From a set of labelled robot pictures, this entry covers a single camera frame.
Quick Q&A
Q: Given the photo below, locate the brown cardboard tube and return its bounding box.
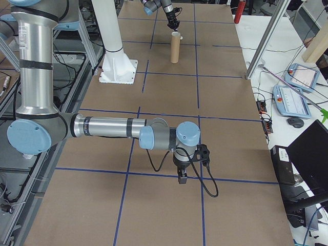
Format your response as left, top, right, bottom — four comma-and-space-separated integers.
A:
170, 31, 181, 64

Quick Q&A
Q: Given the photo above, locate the red cylinder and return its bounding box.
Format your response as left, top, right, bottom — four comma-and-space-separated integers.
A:
234, 0, 246, 24

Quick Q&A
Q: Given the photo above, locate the black orange connector board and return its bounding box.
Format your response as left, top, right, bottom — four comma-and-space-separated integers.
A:
256, 99, 268, 114
261, 119, 274, 134

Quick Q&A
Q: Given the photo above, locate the black mini computer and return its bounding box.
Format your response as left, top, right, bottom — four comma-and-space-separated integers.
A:
270, 145, 296, 186

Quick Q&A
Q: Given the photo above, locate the white side table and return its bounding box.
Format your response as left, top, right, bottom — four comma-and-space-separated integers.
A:
232, 14, 328, 246

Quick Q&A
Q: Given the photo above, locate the black computer mouse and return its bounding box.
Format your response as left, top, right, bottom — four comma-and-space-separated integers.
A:
286, 117, 305, 129

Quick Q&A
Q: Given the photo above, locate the blue teach pendant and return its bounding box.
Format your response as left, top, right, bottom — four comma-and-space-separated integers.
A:
272, 85, 313, 119
283, 63, 321, 93

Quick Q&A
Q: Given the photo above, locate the black monitor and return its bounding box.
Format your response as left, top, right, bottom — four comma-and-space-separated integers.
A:
285, 119, 328, 195

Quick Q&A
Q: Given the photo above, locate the pale wooden beam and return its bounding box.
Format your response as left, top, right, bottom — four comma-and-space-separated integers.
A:
302, 14, 328, 64

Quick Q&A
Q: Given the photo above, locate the thin rod with green tip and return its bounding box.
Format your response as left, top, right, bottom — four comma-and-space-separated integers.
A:
258, 64, 328, 120

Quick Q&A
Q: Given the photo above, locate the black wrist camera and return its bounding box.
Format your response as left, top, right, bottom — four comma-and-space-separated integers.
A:
192, 143, 211, 165

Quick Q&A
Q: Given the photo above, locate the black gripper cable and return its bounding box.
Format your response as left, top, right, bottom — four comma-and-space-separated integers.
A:
146, 148, 172, 173

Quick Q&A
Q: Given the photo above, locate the white post with base plate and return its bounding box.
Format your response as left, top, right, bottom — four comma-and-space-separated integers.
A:
91, 0, 139, 85

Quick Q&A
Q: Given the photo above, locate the aluminium profile post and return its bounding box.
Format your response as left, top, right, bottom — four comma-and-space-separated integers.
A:
245, 0, 293, 80

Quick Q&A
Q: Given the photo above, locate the blue cable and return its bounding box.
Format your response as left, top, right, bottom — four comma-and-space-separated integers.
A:
304, 204, 324, 246

